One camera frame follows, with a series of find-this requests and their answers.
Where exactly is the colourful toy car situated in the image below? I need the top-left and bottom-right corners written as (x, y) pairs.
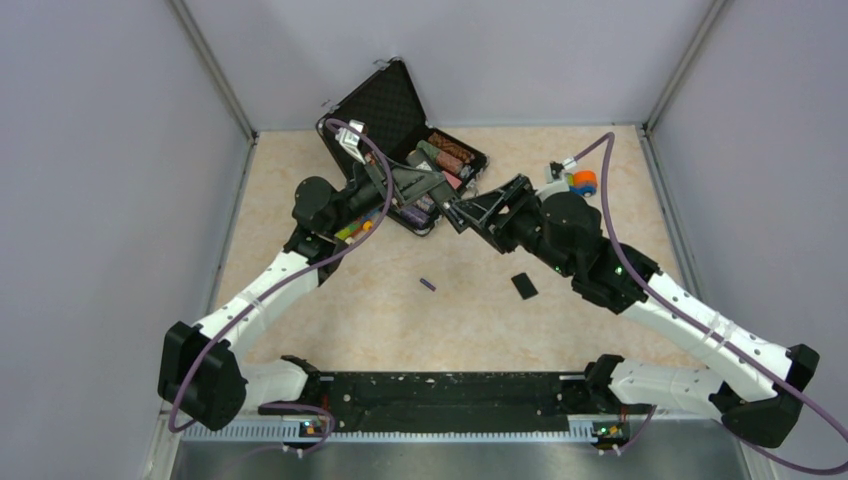
top-left (566, 170), bottom-right (598, 198)

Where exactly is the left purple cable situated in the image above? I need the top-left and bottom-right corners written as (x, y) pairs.
top-left (166, 117), bottom-right (397, 458)

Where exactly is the colourful block toy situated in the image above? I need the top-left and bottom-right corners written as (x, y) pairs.
top-left (334, 216), bottom-right (373, 241)

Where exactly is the open black chip case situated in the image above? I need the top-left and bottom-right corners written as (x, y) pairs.
top-left (293, 58), bottom-right (489, 236)

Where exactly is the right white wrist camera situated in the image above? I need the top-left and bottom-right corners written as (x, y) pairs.
top-left (538, 157), bottom-right (577, 200)

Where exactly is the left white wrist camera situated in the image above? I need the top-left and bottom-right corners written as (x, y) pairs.
top-left (335, 120), bottom-right (368, 164)

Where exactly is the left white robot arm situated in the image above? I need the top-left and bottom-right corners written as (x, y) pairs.
top-left (157, 163), bottom-right (454, 432)

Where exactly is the black remote battery cover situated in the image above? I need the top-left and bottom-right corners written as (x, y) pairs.
top-left (511, 272), bottom-right (539, 300)

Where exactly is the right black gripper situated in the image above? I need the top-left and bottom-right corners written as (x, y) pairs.
top-left (454, 174), bottom-right (576, 278)

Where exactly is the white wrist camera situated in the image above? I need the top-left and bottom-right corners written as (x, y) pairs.
top-left (538, 157), bottom-right (577, 200)
top-left (335, 120), bottom-right (368, 164)

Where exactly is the purple battery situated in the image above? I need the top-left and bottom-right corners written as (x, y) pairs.
top-left (419, 278), bottom-right (437, 292)

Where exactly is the pink card deck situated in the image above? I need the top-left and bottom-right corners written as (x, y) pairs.
top-left (442, 171), bottom-right (462, 191)

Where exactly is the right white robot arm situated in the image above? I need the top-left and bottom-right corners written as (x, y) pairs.
top-left (442, 175), bottom-right (819, 448)

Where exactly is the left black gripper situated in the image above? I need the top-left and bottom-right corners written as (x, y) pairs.
top-left (327, 148), bottom-right (447, 235)

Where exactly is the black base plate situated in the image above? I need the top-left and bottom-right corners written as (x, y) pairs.
top-left (297, 371), bottom-right (639, 434)

